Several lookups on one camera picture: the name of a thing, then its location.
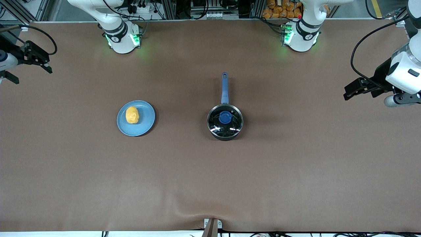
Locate pile of orange objects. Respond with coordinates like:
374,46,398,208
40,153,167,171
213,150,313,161
262,0,302,19

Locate brown table cover mat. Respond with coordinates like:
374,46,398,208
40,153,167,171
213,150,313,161
0,19,421,232

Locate white power strip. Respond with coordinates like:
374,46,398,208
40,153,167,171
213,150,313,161
127,0,155,14

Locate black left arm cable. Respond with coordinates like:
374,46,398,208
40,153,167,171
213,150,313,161
350,16,409,91

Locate yellow potato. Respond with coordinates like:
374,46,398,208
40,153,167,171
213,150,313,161
126,106,140,124

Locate glass lid blue knob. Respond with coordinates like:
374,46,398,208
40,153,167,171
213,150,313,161
208,105,244,138

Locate blue round plate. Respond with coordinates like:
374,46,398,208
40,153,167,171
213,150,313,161
117,100,156,137

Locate metal table edge bracket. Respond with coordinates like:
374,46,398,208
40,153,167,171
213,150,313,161
203,218,223,237

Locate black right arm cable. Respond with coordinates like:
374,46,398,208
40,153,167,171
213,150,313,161
20,25,58,55

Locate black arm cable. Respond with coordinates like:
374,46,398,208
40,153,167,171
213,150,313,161
350,16,409,91
20,25,58,55

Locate aluminium frame post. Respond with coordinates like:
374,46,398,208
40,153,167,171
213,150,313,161
251,0,265,18
163,0,176,19

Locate black pot blue handle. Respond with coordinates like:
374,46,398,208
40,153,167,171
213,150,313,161
207,72,244,141

